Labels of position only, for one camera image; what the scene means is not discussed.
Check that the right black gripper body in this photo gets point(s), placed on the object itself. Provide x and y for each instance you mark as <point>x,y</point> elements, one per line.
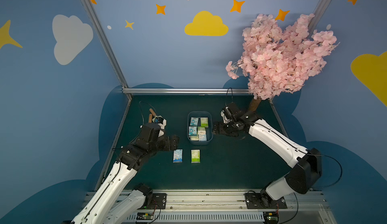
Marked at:
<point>223,128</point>

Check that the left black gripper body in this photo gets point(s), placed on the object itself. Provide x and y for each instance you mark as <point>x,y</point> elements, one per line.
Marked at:
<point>169,142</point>

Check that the blue cartoon tissue pack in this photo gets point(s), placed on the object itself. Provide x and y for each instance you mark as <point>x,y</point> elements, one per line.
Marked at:
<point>192,131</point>
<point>177,156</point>

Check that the blue plastic storage box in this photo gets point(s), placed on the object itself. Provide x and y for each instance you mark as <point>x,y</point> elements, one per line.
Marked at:
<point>200,114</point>

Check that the green white tissue pack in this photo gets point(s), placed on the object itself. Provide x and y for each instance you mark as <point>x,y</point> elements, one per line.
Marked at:
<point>195,156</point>

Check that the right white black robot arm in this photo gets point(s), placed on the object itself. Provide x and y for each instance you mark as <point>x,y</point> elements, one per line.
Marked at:
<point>306,166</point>

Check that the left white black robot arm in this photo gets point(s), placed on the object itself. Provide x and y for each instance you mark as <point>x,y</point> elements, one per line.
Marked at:
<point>102,208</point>

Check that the green tissue pack in box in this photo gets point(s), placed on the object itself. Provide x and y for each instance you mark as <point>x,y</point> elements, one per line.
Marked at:
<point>204,122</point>

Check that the left green circuit board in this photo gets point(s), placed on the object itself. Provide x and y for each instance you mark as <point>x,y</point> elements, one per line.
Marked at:
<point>144,216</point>

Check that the green circuit board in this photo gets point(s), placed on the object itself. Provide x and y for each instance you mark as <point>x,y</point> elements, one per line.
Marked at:
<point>144,216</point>
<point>271,218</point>

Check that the pink blossom artificial tree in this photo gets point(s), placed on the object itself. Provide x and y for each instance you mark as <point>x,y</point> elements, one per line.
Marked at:
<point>279,60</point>

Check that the right green circuit board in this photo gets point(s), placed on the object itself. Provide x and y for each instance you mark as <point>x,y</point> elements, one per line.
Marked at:
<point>271,218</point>

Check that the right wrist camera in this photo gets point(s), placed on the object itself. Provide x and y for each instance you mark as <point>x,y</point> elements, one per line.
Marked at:
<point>231,112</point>

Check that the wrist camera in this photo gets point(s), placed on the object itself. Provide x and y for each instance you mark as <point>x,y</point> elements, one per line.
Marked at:
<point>159,120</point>
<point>231,112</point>

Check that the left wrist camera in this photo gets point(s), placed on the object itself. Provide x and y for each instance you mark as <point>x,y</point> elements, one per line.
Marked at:
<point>159,120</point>

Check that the green rake wooden handle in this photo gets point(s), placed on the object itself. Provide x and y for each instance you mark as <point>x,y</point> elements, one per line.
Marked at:
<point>150,119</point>

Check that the green trowel wooden handle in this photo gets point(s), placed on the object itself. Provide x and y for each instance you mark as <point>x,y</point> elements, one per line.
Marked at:
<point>152,112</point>

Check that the aluminium back frame bar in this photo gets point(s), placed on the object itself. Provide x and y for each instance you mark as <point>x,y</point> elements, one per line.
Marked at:
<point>185,91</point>

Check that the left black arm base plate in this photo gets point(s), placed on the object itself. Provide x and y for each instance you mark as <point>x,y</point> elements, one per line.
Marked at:
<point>155,201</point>

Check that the aluminium front rail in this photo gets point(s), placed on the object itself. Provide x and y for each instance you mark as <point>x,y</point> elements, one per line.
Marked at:
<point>228,206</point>

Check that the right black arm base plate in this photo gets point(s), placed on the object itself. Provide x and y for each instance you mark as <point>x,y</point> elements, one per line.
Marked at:
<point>255,200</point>

